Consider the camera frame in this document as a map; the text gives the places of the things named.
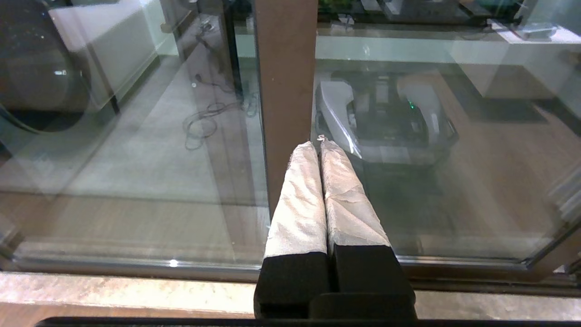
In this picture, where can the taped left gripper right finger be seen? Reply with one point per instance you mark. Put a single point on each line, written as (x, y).
(354, 218)

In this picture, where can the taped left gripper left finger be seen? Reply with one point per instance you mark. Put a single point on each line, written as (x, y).
(299, 218)

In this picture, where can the brown framed sliding glass door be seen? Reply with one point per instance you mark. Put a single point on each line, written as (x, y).
(476, 190)

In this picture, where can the brown framed fixed glass panel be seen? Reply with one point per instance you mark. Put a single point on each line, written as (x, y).
(286, 91)

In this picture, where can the dark metal floor track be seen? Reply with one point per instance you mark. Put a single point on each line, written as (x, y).
(476, 284)

